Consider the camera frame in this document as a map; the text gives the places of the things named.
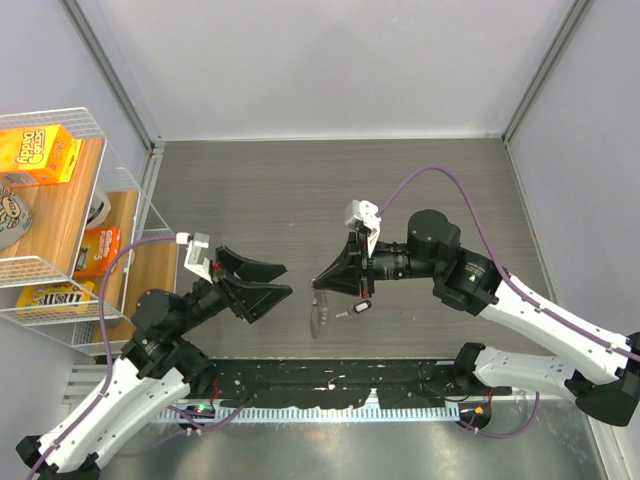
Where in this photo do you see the white wire shelf rack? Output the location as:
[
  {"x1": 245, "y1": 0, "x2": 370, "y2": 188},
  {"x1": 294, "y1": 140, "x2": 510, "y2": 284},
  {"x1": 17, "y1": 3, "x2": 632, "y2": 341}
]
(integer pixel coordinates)
[{"x1": 1, "y1": 108, "x2": 178, "y2": 356}]

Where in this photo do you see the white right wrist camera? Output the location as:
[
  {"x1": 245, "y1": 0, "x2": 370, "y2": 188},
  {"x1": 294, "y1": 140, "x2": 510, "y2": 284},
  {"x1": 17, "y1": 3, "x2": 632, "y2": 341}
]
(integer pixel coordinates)
[{"x1": 343, "y1": 200, "x2": 381, "y2": 258}]

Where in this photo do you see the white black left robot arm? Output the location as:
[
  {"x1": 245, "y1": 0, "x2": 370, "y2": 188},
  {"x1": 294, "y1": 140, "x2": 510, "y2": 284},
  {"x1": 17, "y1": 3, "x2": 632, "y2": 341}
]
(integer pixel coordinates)
[{"x1": 16, "y1": 232, "x2": 292, "y2": 479}]

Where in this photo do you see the orange razor package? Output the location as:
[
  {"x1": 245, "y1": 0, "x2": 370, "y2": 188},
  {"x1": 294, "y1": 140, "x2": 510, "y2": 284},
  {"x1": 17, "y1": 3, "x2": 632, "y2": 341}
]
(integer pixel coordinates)
[{"x1": 74, "y1": 227, "x2": 120, "y2": 278}]

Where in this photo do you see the white bottle on shelf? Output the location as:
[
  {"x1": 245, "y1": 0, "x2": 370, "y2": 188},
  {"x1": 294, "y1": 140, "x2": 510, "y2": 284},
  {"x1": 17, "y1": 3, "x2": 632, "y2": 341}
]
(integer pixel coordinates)
[{"x1": 86, "y1": 187, "x2": 111, "y2": 229}]

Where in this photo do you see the orange yellow snack box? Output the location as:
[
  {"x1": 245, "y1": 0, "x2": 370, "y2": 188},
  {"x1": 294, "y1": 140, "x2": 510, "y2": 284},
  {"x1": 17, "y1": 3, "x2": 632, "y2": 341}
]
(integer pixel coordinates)
[{"x1": 1, "y1": 124, "x2": 82, "y2": 187}]

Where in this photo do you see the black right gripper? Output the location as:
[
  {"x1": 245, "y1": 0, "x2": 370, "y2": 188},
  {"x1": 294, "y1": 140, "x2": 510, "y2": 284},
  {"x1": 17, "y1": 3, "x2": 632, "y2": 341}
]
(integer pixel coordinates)
[{"x1": 315, "y1": 229, "x2": 442, "y2": 298}]

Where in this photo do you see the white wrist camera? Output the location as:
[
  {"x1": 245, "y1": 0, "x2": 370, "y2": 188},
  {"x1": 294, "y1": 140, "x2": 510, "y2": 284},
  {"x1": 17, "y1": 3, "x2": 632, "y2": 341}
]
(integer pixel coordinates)
[
  {"x1": 343, "y1": 200, "x2": 381, "y2": 258},
  {"x1": 176, "y1": 232, "x2": 213, "y2": 284}
]

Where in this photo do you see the grey cartoon pouch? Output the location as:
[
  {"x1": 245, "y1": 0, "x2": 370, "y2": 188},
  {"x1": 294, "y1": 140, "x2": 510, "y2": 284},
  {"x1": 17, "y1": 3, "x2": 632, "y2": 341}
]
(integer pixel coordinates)
[{"x1": 0, "y1": 183, "x2": 33, "y2": 250}]

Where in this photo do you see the yellow candy box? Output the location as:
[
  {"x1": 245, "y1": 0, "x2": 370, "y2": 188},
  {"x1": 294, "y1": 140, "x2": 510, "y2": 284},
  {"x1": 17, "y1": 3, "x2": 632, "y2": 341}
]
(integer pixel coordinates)
[{"x1": 16, "y1": 281, "x2": 94, "y2": 314}]

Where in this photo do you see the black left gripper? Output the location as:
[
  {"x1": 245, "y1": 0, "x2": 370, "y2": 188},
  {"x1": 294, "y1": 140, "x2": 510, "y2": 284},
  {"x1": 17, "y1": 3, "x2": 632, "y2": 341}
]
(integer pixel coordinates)
[{"x1": 174, "y1": 243, "x2": 293, "y2": 333}]

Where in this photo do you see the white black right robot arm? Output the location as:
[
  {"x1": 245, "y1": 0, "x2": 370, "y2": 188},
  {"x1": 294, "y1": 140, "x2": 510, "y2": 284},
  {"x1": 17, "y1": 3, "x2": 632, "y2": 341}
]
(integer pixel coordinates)
[{"x1": 312, "y1": 201, "x2": 639, "y2": 427}]

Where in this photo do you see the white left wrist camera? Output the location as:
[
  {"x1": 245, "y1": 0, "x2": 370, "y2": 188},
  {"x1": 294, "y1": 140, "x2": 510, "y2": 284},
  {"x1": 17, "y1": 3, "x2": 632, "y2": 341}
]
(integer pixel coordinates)
[{"x1": 176, "y1": 232, "x2": 213, "y2": 284}]

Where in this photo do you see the slotted cable duct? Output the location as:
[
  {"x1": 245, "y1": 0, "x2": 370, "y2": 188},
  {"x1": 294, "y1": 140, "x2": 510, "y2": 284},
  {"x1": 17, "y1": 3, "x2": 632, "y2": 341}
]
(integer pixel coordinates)
[{"x1": 87, "y1": 403, "x2": 461, "y2": 425}]

